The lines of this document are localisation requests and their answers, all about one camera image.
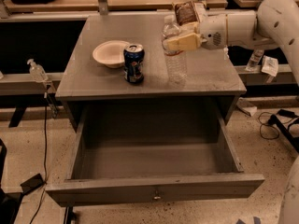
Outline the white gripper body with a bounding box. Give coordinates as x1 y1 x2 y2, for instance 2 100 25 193
199 14 227 49

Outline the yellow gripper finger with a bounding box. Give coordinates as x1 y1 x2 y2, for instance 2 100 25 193
165 33 202 50
181 21 200 34

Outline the clear plastic water bottle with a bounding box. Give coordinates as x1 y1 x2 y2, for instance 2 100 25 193
162 15 187 85

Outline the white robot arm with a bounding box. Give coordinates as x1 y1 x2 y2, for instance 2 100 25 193
162 0 299 83

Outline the small white pump bottle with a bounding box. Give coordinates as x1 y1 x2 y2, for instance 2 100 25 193
223 47 230 60

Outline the background clear water bottle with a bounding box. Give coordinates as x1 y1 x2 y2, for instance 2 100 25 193
245 49 264 71

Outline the open grey top drawer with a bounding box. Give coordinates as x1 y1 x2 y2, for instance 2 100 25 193
47 97 264 206

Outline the left hand sanitizer bottle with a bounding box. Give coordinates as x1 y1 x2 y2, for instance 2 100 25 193
27 59 49 83

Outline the metal drawer knob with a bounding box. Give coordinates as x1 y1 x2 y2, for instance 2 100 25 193
152 190 162 201

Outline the brown chip bag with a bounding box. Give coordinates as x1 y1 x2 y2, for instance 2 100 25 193
173 1 207 25

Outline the grey cabinet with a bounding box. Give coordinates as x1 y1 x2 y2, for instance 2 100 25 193
56 13 246 127

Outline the blue soda can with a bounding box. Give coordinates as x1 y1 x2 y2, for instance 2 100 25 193
123 44 145 84

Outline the white paper bowl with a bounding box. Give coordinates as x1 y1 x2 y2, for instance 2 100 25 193
93 40 128 68

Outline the black base bar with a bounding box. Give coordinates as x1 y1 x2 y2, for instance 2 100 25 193
270 115 299 153

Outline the black floor box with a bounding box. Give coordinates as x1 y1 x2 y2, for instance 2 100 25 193
21 174 44 195

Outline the black cable coil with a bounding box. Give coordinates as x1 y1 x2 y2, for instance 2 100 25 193
257 109 299 141

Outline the black power cable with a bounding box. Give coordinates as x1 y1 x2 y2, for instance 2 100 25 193
28 91 50 224

